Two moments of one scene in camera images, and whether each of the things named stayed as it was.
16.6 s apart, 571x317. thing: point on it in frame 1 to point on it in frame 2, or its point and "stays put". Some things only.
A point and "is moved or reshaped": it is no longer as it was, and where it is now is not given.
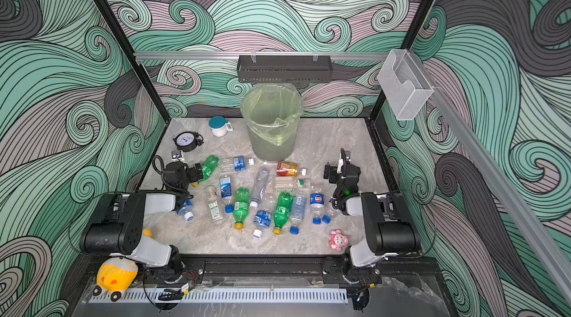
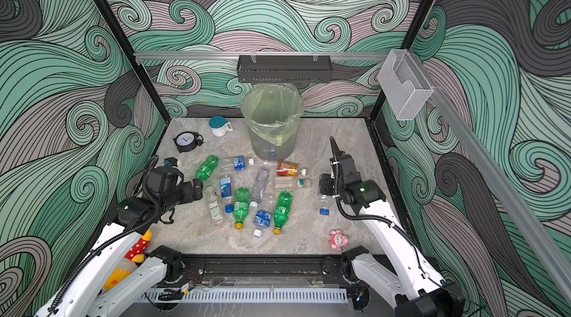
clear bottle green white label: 214,207 stays put
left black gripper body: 192,176 to 187,193
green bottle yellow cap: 282,207 stays put
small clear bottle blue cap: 329,211 is moved or reshaped
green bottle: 208,166 stays put
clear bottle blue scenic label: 227,189 stays put
